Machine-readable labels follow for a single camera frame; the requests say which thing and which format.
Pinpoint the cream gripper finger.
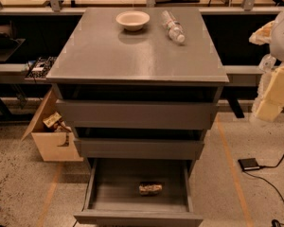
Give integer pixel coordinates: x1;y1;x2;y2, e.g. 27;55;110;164
251;63;284;123
249;21;274;45

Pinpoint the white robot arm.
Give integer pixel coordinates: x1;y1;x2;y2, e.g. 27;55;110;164
249;9;284;125

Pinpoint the grey drawer cabinet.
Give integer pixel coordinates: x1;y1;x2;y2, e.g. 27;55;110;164
45;7;230;163

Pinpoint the grey middle drawer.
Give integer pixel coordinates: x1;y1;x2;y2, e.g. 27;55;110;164
74;138;204;160

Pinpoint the grey drawer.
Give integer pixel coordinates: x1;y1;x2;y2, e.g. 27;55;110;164
74;138;204;160
74;159;203;227
56;99;218;130

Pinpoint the grey bottom drawer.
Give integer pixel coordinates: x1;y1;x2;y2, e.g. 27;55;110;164
74;159;203;227

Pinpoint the grey top drawer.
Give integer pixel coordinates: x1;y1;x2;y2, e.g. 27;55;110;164
56;99;218;130

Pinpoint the black foot pedal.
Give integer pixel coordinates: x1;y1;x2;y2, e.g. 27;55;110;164
238;158;260;171

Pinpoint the clear plastic water bottle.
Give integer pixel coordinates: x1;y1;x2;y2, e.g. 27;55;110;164
161;10;186;44

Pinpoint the white paper bowl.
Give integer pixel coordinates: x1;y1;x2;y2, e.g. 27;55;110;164
115;10;150;31

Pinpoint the snack package in box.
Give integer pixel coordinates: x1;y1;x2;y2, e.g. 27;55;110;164
43;112;62;128

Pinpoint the black white notebook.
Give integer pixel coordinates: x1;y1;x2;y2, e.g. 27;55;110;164
27;57;56;79

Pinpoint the cardboard box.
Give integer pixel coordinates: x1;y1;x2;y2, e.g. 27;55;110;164
22;89;82;162

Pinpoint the black pedal cable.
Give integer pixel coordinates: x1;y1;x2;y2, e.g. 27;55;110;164
242;143;284;227

